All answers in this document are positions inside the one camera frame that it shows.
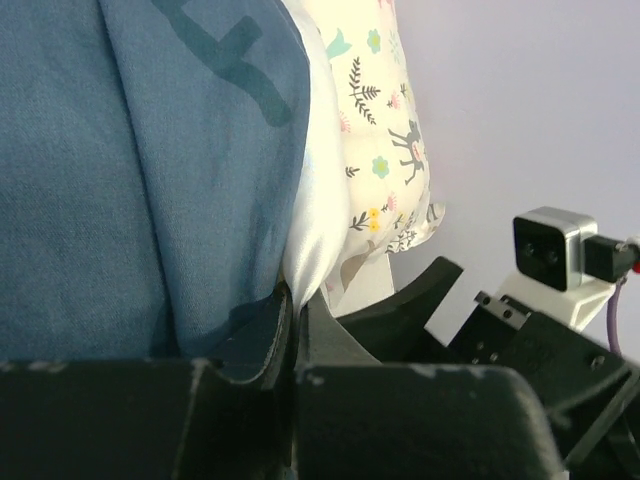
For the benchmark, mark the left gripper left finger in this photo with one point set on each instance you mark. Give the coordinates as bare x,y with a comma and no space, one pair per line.
246,402

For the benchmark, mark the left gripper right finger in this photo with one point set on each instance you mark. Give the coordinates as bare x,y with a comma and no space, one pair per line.
359,418

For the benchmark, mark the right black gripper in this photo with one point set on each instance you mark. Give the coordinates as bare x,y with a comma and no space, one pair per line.
590,394

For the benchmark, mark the white pillow insert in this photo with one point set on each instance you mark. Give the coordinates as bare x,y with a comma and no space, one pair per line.
321,209

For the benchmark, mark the blue cartoon print pillowcase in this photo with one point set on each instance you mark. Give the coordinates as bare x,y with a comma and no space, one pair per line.
150,156

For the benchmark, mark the floral deer print pillow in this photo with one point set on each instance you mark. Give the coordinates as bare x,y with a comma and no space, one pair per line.
385,160

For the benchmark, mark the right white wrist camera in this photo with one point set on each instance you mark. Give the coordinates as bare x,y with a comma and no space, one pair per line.
564,267

